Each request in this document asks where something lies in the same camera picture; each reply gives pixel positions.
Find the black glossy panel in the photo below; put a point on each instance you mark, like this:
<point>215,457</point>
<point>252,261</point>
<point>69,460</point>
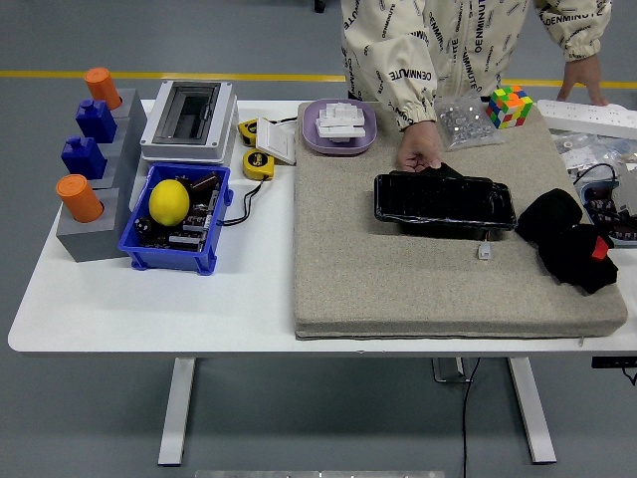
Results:
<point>438,199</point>

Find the blue block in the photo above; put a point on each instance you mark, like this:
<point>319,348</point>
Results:
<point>97,122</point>
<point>84,159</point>

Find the person's right forearm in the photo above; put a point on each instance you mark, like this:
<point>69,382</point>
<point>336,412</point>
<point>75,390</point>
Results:
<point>408,89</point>

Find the purple dish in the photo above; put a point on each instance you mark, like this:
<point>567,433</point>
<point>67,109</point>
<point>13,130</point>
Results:
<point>311,134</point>

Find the person's right hand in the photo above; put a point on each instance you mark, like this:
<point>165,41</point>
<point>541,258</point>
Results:
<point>418,144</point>

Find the white wall switch plate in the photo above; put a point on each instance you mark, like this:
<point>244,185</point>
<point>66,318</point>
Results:
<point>276,142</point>

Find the orange cylinder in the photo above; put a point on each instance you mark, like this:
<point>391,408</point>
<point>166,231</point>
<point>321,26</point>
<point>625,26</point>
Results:
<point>79,199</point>
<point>102,87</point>

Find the white power strip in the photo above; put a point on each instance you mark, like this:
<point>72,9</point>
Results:
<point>587,117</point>

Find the yellow tape measure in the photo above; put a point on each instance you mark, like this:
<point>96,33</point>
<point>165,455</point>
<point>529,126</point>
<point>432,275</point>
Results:
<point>247,130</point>
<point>256,163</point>

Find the white table leg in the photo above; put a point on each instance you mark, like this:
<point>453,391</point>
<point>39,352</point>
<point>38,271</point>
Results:
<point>532,413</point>
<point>176,413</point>

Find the grey table bracket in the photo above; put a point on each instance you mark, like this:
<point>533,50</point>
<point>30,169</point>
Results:
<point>443,371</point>

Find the grey metal part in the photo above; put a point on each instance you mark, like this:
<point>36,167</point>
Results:
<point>627,194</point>

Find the black control box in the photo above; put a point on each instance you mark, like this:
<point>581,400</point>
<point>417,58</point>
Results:
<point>612,363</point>

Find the person's left forearm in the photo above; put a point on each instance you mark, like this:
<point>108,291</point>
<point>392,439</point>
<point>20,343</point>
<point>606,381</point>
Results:
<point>572,30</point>

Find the small white connector plug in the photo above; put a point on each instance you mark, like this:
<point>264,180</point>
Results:
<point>484,251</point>

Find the white switch parts stack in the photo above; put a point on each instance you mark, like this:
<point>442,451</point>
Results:
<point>338,119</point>

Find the person's left hand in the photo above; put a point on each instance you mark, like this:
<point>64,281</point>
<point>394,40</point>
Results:
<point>579,74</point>

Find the grey-brown mat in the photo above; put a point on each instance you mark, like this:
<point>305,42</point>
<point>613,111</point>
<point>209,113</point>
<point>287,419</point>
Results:
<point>398,279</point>

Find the clear bag of metal nuts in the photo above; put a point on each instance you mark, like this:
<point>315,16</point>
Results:
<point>463,124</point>

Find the grey stepped block holder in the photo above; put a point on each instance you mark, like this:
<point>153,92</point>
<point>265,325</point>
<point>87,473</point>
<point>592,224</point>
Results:
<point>89,244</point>

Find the colourful puzzle cube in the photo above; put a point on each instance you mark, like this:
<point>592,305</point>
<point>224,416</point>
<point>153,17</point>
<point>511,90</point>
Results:
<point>507,107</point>

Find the dark circuit board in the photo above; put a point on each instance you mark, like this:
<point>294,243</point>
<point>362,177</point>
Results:
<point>199,219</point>

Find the yellow lemon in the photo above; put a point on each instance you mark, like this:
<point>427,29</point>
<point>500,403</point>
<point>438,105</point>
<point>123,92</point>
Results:
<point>169,201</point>

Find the grey electrical enclosure box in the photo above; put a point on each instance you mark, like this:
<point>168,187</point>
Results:
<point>224,119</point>

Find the blue plastic bin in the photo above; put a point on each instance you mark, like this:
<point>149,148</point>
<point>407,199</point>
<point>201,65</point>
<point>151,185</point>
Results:
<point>164,259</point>

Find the clear bags of small parts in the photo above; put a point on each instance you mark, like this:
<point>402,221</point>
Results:
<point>577,154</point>

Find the person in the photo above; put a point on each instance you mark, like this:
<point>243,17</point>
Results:
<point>448,40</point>

